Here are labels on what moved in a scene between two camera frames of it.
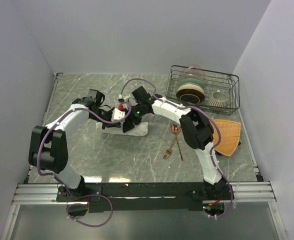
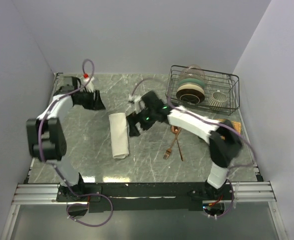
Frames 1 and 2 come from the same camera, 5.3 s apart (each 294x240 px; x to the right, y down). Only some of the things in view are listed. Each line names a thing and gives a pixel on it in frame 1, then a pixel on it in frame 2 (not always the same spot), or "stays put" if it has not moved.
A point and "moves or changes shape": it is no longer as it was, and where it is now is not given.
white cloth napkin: [138, 130] moves or changes shape
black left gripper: [110, 125] to [95, 104]
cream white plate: [192, 86] stays put
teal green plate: [191, 80] stays put
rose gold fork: [167, 152] stays put
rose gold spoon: [174, 128] stays put
